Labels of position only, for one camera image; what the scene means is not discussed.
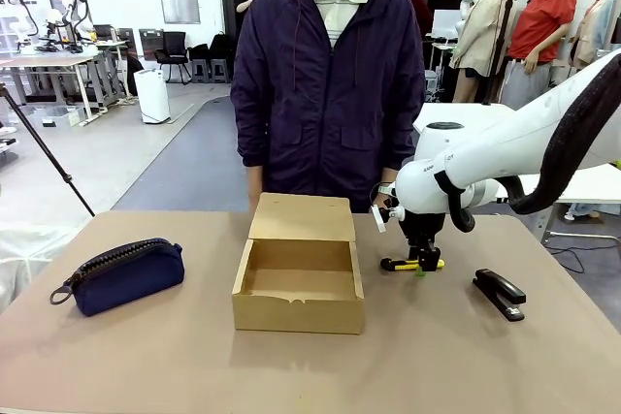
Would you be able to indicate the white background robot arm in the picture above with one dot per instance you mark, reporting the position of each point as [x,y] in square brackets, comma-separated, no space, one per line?
[73,7]

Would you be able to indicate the brown cardboard box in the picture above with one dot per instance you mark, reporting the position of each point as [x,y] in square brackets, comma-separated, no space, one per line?
[296,312]

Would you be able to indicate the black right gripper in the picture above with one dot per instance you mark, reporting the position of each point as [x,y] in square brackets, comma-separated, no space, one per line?
[423,226]

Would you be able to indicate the white air purifier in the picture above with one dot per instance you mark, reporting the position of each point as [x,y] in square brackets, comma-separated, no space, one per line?
[153,94]

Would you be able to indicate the silver wristwatch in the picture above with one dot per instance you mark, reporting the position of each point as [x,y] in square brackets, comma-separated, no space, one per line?
[384,186]

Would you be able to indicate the black tripod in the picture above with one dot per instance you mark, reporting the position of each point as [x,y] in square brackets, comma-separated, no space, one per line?
[48,157]

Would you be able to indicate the mannequin with bucket hat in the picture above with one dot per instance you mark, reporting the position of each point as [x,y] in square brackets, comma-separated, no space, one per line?
[597,31]

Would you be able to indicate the wooden top workbench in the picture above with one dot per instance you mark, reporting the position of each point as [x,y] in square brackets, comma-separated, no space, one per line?
[43,61]

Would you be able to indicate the person's left forearm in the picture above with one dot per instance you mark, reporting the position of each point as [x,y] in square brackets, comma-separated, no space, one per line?
[405,142]

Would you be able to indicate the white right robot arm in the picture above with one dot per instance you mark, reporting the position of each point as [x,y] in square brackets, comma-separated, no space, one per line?
[485,152]

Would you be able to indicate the yellow black utility knife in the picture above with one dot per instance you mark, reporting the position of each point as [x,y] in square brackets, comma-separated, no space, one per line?
[400,266]

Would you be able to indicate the black office chair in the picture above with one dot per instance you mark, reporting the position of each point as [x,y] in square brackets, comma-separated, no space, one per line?
[173,45]

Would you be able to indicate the person's right forearm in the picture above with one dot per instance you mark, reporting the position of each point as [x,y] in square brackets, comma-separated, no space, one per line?
[250,142]

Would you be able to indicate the black stapler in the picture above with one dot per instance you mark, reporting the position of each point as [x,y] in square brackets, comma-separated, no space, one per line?
[500,290]

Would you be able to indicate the person in purple jacket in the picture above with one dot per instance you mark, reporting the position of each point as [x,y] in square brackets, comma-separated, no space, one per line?
[330,118]

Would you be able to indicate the grey stool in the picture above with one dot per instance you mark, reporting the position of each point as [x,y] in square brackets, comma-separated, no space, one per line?
[200,71]
[219,71]

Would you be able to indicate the person's left hand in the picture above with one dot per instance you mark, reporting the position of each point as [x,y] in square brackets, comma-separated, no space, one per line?
[389,176]

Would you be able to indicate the navy zipper pouch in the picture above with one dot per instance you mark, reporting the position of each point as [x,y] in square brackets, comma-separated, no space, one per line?
[126,283]

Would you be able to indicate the mannequin in red shirt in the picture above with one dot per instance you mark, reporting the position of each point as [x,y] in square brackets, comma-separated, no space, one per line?
[541,21]

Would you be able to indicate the mannequin in beige coat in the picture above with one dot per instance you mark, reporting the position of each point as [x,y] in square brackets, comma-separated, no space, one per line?
[480,31]

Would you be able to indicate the person's right hand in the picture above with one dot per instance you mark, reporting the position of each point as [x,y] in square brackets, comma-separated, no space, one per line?
[254,191]

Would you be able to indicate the white computer case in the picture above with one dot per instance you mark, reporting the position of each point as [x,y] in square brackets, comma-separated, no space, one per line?
[431,84]

